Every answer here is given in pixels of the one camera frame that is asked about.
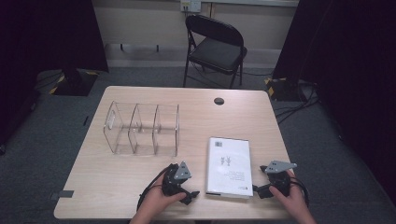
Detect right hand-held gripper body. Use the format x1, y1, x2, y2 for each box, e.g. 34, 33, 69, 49
260, 160, 298, 199

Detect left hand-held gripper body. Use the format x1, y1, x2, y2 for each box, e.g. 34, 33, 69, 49
161, 161, 192, 198

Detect white book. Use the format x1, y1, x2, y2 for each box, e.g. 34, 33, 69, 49
205, 136, 254, 199

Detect clear acrylic organizer rack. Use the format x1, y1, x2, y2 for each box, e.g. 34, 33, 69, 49
103, 100, 180, 158

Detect person's left hand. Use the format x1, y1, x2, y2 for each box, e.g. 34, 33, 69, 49
134, 175, 188, 220

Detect person's right hand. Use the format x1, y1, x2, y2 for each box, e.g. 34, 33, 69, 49
268, 169, 310, 218

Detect black stand base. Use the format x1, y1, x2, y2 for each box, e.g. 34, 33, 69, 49
264, 77, 314, 102
49, 68, 99, 97

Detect grey tape strip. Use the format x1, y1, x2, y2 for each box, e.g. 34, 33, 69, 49
50, 189, 75, 201

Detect black folding chair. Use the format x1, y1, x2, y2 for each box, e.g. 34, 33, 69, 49
182, 14, 248, 90

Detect black curtain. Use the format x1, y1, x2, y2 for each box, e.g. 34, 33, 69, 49
272, 0, 396, 202
0, 0, 109, 147

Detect left hand-held gripper black cable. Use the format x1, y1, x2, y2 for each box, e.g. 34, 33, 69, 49
135, 166, 171, 213

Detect hand-held gripper black cable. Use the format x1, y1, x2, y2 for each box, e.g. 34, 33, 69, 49
135, 166, 171, 213
289, 176, 310, 208

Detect right hand-held gripper black cable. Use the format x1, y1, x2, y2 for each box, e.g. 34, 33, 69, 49
289, 176, 310, 208

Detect black floor cables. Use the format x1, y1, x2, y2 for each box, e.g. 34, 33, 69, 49
274, 79, 321, 125

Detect white wall socket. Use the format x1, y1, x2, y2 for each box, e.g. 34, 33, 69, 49
180, 0, 203, 14

